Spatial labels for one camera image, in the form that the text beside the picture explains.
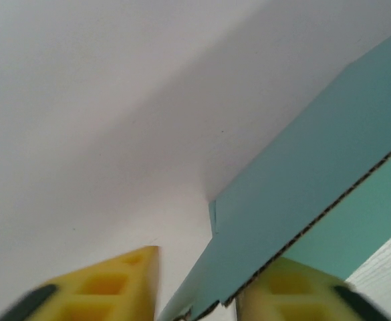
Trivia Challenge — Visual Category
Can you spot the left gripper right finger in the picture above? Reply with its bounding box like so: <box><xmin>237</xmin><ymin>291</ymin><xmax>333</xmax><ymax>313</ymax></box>
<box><xmin>235</xmin><ymin>255</ymin><xmax>391</xmax><ymax>321</ymax></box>

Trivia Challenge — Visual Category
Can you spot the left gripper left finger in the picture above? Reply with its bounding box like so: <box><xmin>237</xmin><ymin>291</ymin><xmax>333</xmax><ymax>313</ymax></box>
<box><xmin>4</xmin><ymin>245</ymin><xmax>164</xmax><ymax>321</ymax></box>

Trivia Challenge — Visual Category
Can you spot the teal paper box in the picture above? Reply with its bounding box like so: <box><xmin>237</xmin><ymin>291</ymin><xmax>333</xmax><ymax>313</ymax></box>
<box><xmin>154</xmin><ymin>25</ymin><xmax>391</xmax><ymax>321</ymax></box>

